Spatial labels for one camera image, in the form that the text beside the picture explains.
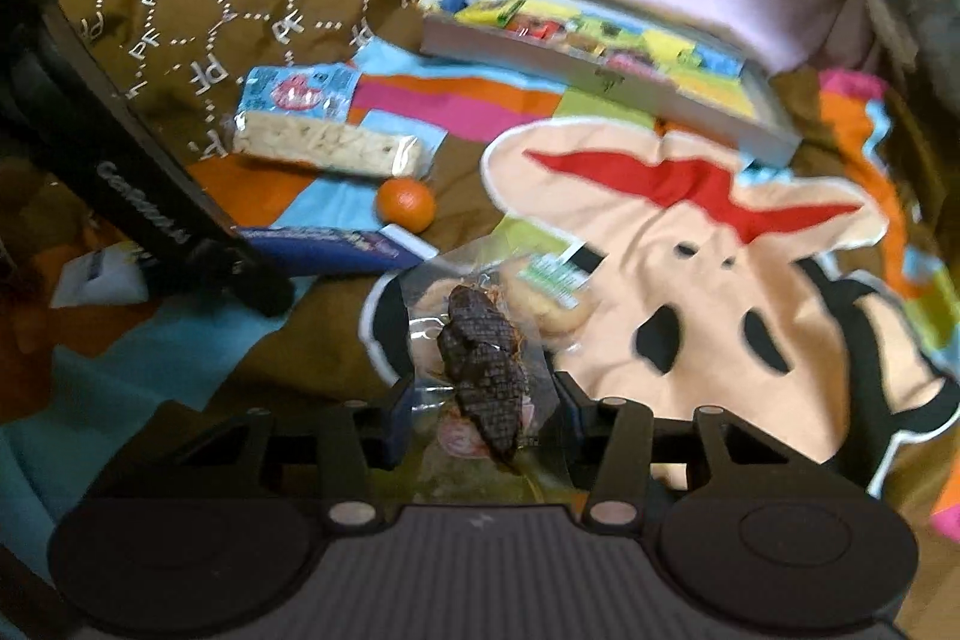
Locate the grey tray with cartoon drawing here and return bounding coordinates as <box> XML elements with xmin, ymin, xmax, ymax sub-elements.
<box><xmin>418</xmin><ymin>0</ymin><xmax>803</xmax><ymax>167</ymax></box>

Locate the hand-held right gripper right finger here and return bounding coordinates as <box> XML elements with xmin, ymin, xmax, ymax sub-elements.
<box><xmin>556</xmin><ymin>376</ymin><xmax>856</xmax><ymax>528</ymax></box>

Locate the dark bread packet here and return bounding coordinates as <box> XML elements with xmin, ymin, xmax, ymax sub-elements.
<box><xmin>401</xmin><ymin>239</ymin><xmax>556</xmax><ymax>470</ymax></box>

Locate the silver white snack packet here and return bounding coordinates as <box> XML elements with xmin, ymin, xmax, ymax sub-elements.
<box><xmin>52</xmin><ymin>242</ymin><xmax>151</xmax><ymax>310</ymax></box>

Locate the red snack packet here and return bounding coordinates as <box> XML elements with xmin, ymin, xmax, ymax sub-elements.
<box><xmin>510</xmin><ymin>14</ymin><xmax>571</xmax><ymax>41</ymax></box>

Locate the light blue snack packet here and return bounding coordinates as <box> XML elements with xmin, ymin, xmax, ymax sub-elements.
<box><xmin>238</xmin><ymin>64</ymin><xmax>359</xmax><ymax>124</ymax></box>

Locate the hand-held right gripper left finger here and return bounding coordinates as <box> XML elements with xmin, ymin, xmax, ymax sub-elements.
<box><xmin>105</xmin><ymin>383</ymin><xmax>415</xmax><ymax>528</ymax></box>

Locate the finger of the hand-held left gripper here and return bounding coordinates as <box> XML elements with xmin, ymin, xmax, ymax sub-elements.
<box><xmin>150</xmin><ymin>235</ymin><xmax>293</xmax><ymax>316</ymax></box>

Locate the tangerine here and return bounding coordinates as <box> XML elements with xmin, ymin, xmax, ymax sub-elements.
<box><xmin>375</xmin><ymin>176</ymin><xmax>437</xmax><ymax>234</ymax></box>

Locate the cream nougat bar packet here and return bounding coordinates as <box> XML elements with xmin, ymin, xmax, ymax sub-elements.
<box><xmin>232</xmin><ymin>111</ymin><xmax>440</xmax><ymax>180</ymax></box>

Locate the yellow snack packet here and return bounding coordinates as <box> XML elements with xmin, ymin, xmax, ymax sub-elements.
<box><xmin>457</xmin><ymin>0</ymin><xmax>541</xmax><ymax>26</ymax></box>

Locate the colourful cartoon blanket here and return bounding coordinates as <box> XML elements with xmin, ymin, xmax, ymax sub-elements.
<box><xmin>0</xmin><ymin>40</ymin><xmax>960</xmax><ymax>543</ymax></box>

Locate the cookie packet with barcode label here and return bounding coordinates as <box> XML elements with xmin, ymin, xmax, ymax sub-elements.
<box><xmin>499</xmin><ymin>242</ymin><xmax>605</xmax><ymax>348</ymax></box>

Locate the blue cracker packet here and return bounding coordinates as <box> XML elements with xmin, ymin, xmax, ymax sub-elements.
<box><xmin>240</xmin><ymin>224</ymin><xmax>440</xmax><ymax>274</ymax></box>

